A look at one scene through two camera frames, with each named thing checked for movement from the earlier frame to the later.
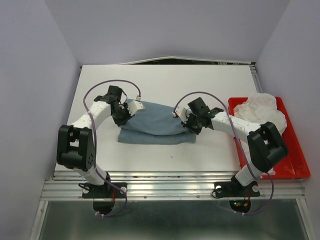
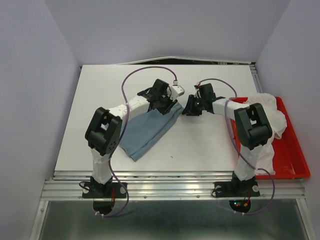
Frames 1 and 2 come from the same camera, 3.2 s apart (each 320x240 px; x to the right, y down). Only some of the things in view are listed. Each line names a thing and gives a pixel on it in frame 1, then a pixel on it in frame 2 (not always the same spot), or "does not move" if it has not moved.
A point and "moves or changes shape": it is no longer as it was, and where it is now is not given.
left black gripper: x=119 y=122 -> x=171 y=104
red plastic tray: x=294 y=164 does not move
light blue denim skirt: x=156 y=124 moves or changes shape
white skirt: x=259 y=108 does not move
